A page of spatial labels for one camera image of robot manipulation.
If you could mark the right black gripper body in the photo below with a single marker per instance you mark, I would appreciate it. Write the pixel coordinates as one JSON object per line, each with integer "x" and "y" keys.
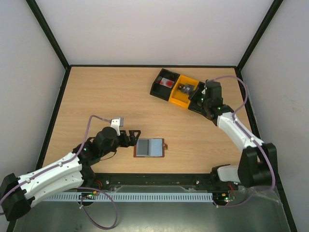
{"x": 197, "y": 97}

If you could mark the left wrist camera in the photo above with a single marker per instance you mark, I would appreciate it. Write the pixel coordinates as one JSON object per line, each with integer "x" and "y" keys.
{"x": 117, "y": 123}

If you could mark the black bin left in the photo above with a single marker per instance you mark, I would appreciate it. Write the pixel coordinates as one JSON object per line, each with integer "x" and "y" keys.
{"x": 161, "y": 91}

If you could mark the black bin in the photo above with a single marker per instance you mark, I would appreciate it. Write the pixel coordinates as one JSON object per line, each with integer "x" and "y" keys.
{"x": 161, "y": 91}
{"x": 205, "y": 108}

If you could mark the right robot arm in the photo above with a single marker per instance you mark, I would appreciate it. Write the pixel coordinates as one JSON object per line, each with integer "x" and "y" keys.
{"x": 257, "y": 165}

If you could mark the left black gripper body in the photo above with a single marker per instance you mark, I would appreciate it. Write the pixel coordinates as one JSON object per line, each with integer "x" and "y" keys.
{"x": 124, "y": 143}

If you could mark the brown leather card holder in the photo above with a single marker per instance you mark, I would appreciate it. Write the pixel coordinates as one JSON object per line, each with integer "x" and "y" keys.
{"x": 150, "y": 148}

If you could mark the dark credit card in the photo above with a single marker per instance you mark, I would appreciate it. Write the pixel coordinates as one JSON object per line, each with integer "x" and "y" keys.
{"x": 185, "y": 88}

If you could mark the yellow bin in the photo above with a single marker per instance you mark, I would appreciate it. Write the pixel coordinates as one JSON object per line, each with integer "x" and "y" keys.
{"x": 179, "y": 98}

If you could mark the black bin right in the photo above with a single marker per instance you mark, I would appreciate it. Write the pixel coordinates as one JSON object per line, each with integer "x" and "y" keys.
{"x": 205, "y": 108}

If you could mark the blue slotted cable duct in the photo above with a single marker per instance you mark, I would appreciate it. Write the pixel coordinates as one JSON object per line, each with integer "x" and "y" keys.
{"x": 194, "y": 197}

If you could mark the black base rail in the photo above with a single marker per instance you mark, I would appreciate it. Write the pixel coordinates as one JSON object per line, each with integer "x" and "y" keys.
{"x": 195, "y": 181}

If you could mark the red white card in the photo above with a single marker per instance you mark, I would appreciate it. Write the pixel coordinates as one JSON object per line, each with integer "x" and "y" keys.
{"x": 165, "y": 82}

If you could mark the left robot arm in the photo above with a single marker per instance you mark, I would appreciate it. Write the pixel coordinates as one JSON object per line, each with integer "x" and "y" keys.
{"x": 18, "y": 194}

